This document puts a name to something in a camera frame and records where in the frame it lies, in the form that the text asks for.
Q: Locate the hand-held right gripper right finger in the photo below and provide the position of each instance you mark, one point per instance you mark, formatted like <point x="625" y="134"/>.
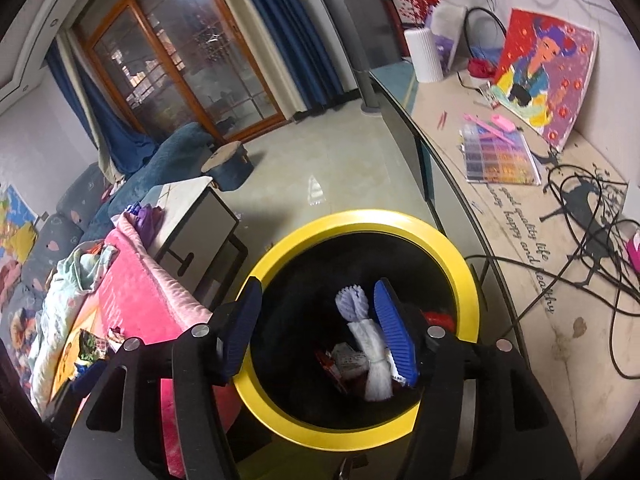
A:
<point x="395" y="332"/>

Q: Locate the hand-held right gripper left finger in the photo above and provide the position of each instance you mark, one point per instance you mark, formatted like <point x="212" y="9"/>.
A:
<point x="240" y="332"/>

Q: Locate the white foam net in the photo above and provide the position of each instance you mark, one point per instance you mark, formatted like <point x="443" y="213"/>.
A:
<point x="367" y="345"/>

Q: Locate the red plastic wrapper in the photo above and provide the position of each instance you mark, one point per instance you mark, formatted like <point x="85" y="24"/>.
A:
<point x="437" y="319"/>

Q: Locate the white printed plastic wrapper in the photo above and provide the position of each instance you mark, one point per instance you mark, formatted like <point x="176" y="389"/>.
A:
<point x="347" y="360"/>

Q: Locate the yellow rim trash bin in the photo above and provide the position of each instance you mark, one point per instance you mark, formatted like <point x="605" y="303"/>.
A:
<point x="350" y="220"/>

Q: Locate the pink printed blanket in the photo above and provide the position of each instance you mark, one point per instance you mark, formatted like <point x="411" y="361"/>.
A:
<point x="135" y="290"/>

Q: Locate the glass top tv cabinet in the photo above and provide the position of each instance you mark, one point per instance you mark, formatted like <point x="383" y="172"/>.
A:
<point x="525" y="335"/>

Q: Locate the beige deer print mat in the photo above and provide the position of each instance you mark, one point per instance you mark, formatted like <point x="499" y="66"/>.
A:
<point x="500" y="240"/>

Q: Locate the purple cloth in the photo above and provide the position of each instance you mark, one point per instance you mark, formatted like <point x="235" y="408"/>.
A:
<point x="147" y="222"/>

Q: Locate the white top coffee table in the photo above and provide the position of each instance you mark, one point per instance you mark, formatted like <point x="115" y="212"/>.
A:
<point x="185" y="195"/>

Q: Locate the round dark blue stool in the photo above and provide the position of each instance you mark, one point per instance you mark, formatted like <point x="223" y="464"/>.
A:
<point x="230" y="170"/>

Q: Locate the light green quilt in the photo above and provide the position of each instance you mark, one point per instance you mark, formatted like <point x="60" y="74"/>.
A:
<point x="80" y="270"/>

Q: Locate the blue patterned sofa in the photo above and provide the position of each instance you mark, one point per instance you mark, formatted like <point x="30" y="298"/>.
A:
<point x="170" y="155"/>

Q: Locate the clear bead organiser box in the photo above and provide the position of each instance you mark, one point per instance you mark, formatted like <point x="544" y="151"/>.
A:
<point x="500" y="157"/>

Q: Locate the pink tweezers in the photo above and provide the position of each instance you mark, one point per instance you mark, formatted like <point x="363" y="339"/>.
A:
<point x="441" y="119"/>

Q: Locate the colourful patterned cloth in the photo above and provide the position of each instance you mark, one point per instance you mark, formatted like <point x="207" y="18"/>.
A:
<point x="20" y="340"/>

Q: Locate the pink plastic strip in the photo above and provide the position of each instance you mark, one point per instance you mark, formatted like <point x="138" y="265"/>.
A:
<point x="487" y="127"/>

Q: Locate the blue curtain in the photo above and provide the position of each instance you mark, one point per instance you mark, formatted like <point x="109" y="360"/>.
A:
<point x="290" y="35"/>
<point x="120" y="135"/>

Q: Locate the pink plastic tray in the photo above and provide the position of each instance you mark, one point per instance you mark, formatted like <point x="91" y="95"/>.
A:
<point x="501" y="122"/>

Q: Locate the pile of clothes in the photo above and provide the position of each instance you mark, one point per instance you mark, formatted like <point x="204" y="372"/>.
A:
<point x="10" y="277"/>

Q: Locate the yellow pillow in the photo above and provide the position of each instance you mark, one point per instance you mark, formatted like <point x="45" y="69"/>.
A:
<point x="20" y="242"/>

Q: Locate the pink tape dispenser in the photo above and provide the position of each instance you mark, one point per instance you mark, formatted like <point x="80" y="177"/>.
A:
<point x="635" y="252"/>

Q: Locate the small paint tray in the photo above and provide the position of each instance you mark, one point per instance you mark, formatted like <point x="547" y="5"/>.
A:
<point x="490" y="96"/>

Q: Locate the country map poster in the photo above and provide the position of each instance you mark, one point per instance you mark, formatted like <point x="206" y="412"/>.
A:
<point x="17" y="205"/>

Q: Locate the wooden sliding glass door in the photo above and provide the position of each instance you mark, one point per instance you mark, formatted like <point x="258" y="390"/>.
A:
<point x="200" y="75"/>

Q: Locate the white ribbed vase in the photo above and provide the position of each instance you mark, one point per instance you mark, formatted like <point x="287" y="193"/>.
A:
<point x="422" y="57"/>

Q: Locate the red yarn bundle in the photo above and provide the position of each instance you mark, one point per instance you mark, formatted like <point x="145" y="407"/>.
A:
<point x="480" y="67"/>

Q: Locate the grey tower air conditioner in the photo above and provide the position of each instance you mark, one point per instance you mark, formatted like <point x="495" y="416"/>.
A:
<point x="360" y="35"/>

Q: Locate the colourful portrait painting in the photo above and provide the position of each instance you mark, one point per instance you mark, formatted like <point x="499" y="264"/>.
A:
<point x="540" y="70"/>

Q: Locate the small white canvas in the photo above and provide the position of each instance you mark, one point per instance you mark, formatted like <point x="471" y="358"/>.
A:
<point x="447" y="35"/>

